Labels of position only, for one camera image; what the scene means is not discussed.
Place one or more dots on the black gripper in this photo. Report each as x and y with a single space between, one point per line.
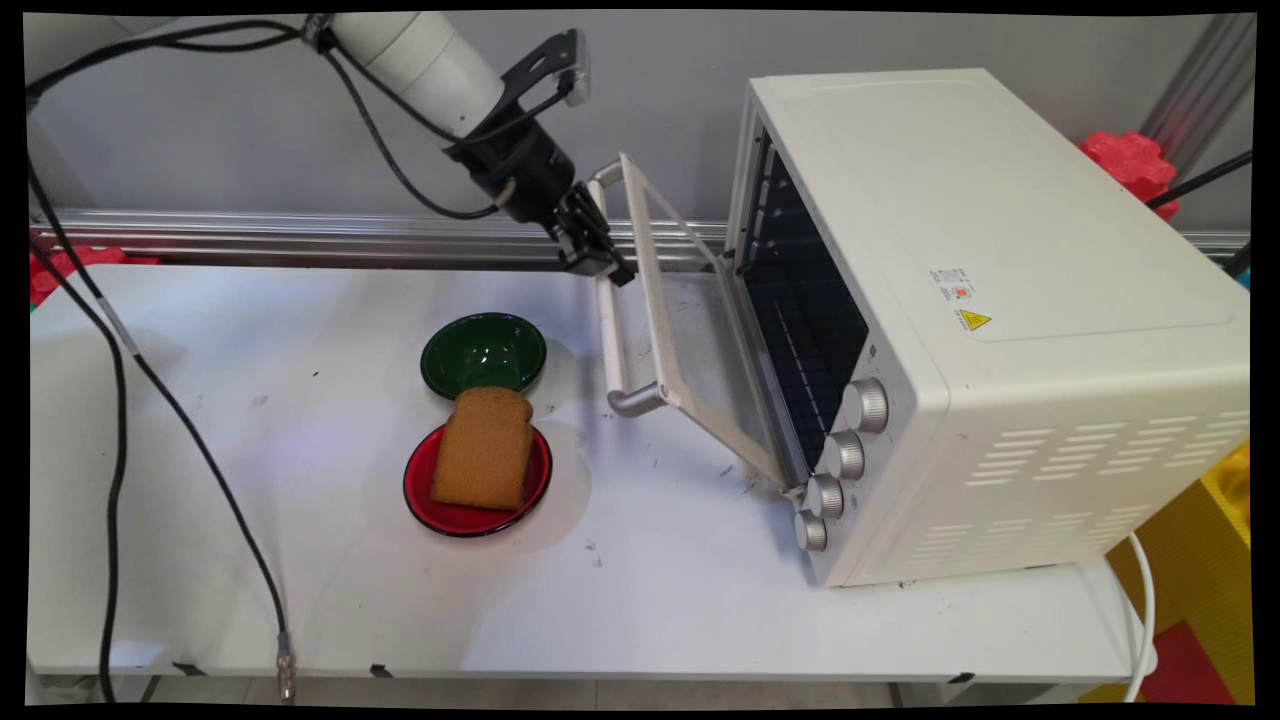
525 170

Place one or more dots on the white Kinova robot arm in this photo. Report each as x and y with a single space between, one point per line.
420 60

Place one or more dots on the green bowl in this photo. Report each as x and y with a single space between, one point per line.
483 352

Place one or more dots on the brown bread slice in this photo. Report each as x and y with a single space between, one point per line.
484 450

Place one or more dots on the red plate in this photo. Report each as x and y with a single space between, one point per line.
470 515

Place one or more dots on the silver oven knob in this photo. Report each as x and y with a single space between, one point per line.
811 531
826 496
867 405
845 455

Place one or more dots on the yellow warning sticker label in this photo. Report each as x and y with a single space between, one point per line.
965 295

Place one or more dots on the white toaster oven body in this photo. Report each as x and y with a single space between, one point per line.
1000 300

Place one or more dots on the flat red plastic part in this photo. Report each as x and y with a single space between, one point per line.
70 262

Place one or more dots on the large red plastic part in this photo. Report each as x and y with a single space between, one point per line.
1135 165

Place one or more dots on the thin black rod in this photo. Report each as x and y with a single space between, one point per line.
1200 180

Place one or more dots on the yellow block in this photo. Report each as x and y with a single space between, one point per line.
1200 540

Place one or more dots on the red floor block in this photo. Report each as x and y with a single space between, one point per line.
1190 665

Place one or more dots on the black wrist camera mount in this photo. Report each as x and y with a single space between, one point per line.
545 65

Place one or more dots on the aluminium rail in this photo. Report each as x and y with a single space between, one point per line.
380 238

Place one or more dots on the aluminium frame post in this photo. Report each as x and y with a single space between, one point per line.
1200 85

